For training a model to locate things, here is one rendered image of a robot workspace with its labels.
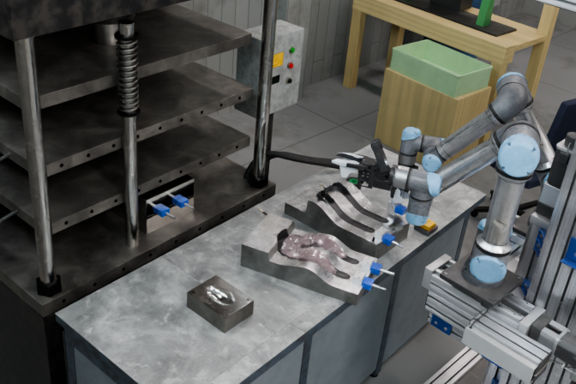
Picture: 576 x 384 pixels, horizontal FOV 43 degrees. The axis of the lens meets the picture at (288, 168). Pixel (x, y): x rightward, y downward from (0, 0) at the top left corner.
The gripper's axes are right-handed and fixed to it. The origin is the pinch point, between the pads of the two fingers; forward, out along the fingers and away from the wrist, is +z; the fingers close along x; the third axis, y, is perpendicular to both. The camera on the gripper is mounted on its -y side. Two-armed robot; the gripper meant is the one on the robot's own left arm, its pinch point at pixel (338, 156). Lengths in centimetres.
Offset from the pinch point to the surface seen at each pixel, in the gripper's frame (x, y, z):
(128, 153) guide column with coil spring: 7, 21, 83
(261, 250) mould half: 17, 53, 28
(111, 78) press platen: 5, -8, 89
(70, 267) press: -8, 68, 97
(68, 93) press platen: -12, -5, 96
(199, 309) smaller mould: -15, 65, 39
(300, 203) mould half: 64, 51, 26
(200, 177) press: 77, 57, 81
